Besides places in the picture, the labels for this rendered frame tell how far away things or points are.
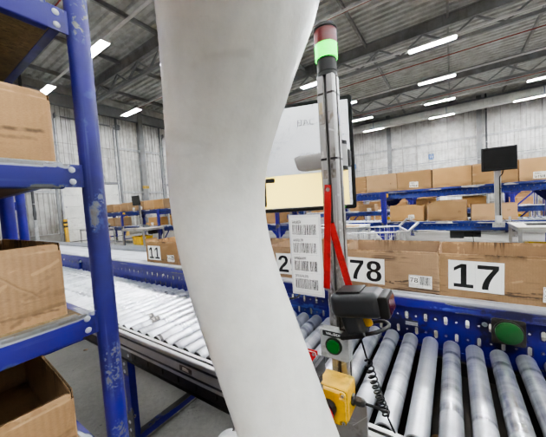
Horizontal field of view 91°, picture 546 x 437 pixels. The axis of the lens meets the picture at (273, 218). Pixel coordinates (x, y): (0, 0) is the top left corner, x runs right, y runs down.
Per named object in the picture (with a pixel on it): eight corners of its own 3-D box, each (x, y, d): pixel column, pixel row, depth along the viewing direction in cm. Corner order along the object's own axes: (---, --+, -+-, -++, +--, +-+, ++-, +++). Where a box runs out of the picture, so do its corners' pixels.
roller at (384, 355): (344, 432, 66) (343, 413, 66) (386, 337, 109) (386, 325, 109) (365, 440, 63) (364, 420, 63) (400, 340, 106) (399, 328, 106)
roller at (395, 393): (372, 444, 62) (371, 423, 62) (404, 341, 106) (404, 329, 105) (395, 453, 60) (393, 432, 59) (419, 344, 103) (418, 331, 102)
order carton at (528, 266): (438, 296, 102) (438, 252, 101) (441, 277, 126) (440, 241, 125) (594, 315, 80) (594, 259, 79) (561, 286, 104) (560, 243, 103)
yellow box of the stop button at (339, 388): (311, 420, 58) (309, 388, 57) (327, 395, 65) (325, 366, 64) (383, 451, 49) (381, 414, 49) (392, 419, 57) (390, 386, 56)
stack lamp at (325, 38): (311, 59, 60) (309, 31, 59) (321, 68, 64) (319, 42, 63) (333, 50, 57) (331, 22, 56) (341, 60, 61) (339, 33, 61)
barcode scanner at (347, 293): (396, 349, 49) (386, 292, 49) (335, 342, 55) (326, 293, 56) (402, 333, 54) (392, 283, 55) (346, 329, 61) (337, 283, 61)
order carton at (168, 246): (146, 262, 212) (145, 241, 211) (178, 255, 236) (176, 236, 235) (178, 265, 190) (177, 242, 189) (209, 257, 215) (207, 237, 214)
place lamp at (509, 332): (495, 342, 87) (495, 322, 87) (495, 341, 88) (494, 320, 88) (524, 348, 83) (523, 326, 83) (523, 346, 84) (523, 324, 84)
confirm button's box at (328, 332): (320, 357, 61) (318, 328, 61) (325, 350, 64) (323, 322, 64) (348, 365, 58) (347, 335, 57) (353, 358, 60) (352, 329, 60)
